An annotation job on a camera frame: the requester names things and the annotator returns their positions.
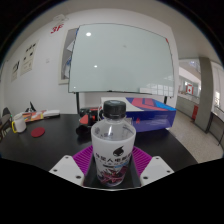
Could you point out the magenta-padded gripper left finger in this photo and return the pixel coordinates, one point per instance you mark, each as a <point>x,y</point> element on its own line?
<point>68,168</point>

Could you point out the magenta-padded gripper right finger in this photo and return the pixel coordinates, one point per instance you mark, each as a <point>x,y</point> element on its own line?
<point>155,168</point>

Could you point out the clear plastic drink bottle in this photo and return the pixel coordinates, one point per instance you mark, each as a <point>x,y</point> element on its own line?
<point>113,146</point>

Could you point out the flat round red coaster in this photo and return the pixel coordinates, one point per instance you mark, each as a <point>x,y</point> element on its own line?
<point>37,132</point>

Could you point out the black and red power tool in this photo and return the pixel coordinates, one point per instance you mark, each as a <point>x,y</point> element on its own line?
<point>85,123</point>

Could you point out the blue and white cardboard box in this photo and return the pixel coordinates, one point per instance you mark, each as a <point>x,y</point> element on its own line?
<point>153,115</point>

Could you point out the flat white object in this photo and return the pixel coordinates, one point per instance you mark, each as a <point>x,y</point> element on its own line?
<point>51,113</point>

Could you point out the red fire extinguisher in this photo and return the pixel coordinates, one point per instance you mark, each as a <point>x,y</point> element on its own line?
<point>195,112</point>

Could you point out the round wooden side table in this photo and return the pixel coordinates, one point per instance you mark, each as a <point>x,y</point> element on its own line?
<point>4,128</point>

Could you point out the dark padded chair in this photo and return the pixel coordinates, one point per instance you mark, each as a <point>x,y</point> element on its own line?
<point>5,111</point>

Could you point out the grey framed pin board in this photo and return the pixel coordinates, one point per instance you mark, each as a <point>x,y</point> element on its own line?
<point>65,56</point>

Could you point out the whiteboard on stand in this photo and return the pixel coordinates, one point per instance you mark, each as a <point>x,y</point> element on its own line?
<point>121,58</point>

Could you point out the small white wall poster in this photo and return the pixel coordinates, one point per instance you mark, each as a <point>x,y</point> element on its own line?
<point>15,70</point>

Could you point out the large white wall poster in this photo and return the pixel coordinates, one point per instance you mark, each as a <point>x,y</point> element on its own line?
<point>29,58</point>

